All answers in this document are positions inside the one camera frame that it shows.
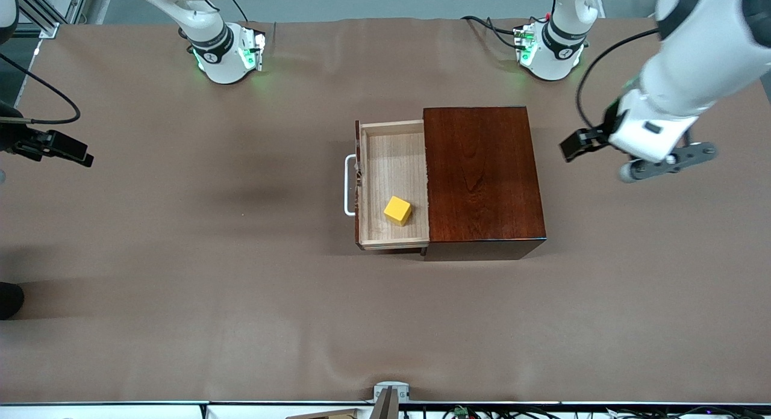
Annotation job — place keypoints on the light wood drawer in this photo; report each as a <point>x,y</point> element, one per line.
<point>391,160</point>

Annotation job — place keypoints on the yellow cube block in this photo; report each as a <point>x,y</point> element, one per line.
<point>397,211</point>

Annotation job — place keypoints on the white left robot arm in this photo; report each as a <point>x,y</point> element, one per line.
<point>711,46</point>

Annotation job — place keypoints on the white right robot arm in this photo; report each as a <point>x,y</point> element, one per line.
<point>220,61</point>

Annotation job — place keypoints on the dark wooden cabinet box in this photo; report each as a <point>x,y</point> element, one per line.
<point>494,184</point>

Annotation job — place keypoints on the grey metal stand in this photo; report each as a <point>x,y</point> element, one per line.
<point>78,0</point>

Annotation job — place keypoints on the black rounded shoe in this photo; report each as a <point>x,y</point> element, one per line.
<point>9,300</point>

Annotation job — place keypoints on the table cover sheet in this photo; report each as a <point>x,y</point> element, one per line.
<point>181,316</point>

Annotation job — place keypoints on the aluminium frame profile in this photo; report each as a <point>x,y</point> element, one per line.
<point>45,29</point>

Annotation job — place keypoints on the grey metal camera bracket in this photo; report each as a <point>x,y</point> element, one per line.
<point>391,392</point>

